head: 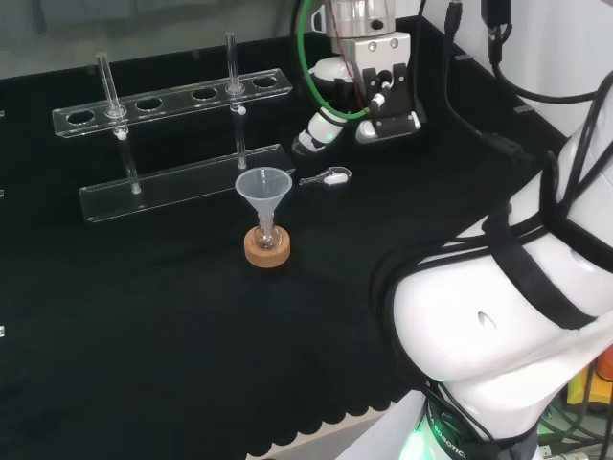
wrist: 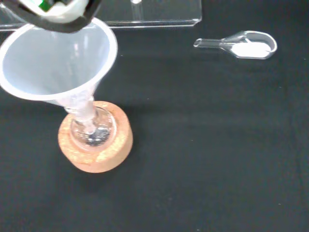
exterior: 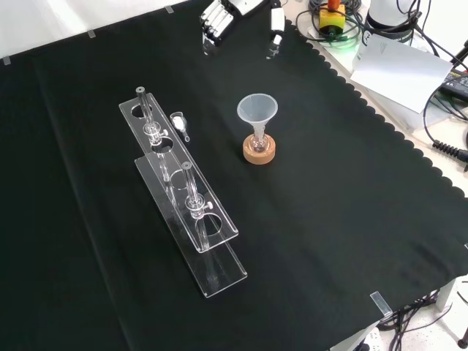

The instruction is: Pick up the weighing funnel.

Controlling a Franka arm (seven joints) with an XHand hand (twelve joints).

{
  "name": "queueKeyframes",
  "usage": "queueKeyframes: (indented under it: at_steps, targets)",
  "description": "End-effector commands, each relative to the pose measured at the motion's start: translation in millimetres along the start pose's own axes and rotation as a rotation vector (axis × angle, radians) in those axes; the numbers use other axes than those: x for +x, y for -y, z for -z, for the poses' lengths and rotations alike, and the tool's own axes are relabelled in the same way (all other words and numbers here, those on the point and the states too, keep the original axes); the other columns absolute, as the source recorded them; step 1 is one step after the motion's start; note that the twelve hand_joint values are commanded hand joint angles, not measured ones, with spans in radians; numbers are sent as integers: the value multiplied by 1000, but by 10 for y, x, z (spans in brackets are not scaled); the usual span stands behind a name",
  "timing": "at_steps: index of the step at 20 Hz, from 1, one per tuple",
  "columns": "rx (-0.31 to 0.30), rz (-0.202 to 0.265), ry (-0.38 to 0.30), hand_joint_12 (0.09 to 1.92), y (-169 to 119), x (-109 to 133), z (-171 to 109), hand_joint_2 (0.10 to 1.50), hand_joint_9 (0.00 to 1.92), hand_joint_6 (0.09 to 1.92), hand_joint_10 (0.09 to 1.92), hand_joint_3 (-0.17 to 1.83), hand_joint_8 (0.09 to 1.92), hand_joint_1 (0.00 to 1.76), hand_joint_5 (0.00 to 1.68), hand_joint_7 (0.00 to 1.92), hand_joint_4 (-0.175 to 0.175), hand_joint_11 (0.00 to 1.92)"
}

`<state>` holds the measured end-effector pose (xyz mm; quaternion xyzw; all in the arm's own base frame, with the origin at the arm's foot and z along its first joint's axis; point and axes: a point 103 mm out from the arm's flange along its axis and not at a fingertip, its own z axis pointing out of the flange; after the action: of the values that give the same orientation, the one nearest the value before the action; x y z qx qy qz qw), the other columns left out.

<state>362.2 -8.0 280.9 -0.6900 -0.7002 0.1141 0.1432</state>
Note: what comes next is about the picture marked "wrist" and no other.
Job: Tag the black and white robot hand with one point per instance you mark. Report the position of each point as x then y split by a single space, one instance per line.
60 14

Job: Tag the black cloth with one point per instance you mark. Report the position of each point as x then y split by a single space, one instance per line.
193 145

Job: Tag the clear acrylic funnel stand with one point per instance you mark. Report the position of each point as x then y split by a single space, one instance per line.
157 14

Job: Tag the clear glass round-bottom flask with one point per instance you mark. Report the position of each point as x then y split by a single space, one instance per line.
102 140

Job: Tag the translucent white plastic funnel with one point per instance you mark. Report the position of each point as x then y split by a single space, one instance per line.
48 67

